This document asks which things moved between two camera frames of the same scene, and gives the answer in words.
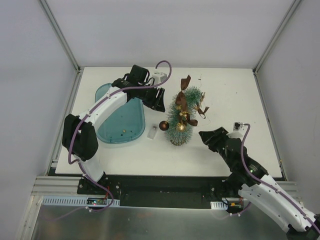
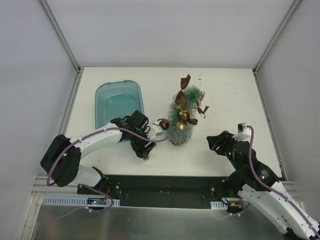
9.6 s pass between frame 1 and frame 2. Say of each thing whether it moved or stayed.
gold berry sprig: stayed
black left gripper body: moved
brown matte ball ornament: stayed
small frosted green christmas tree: stayed
